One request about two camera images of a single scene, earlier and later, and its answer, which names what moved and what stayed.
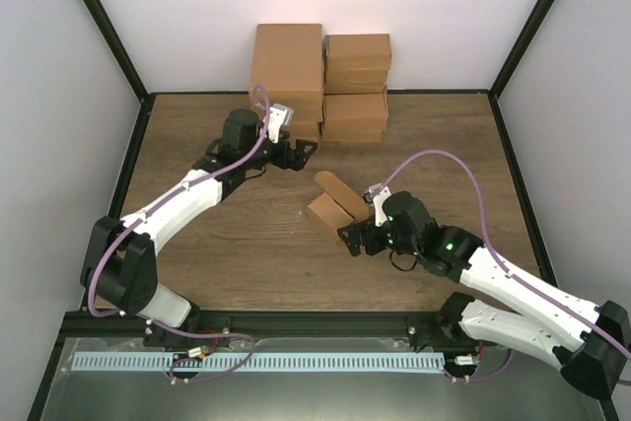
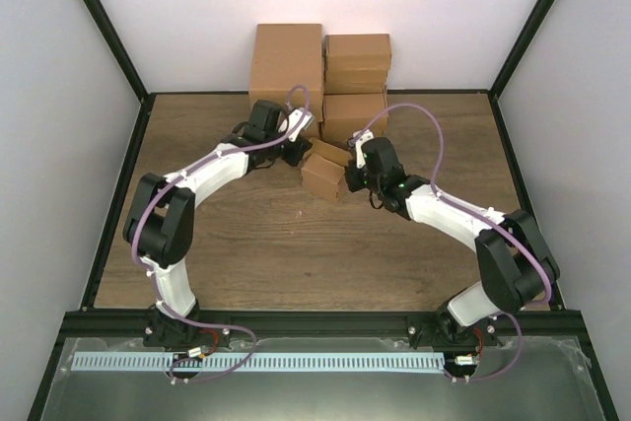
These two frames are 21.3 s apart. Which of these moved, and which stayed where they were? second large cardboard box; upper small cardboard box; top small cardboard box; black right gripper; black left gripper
Moved: black right gripper
Stayed: second large cardboard box; top small cardboard box; black left gripper; upper small cardboard box
